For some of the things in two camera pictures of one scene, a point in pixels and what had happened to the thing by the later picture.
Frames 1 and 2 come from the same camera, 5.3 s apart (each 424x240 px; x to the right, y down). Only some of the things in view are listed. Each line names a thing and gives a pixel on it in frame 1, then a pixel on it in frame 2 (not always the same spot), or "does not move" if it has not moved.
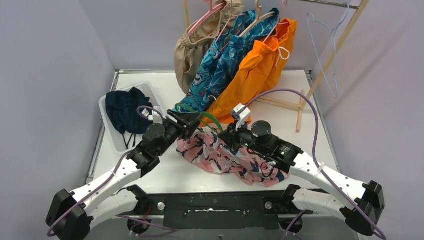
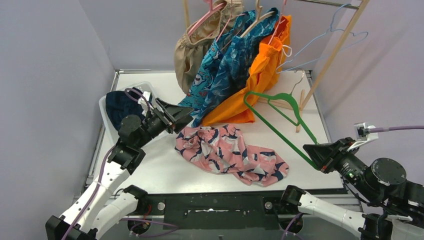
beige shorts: x=198 y=38 does not move
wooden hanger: x=258 y=8 does not move
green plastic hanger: x=202 y=114 to x=281 y=111
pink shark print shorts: x=205 y=148 does not move
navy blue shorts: x=122 y=106 does not move
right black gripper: x=230 y=136 to x=326 y=155
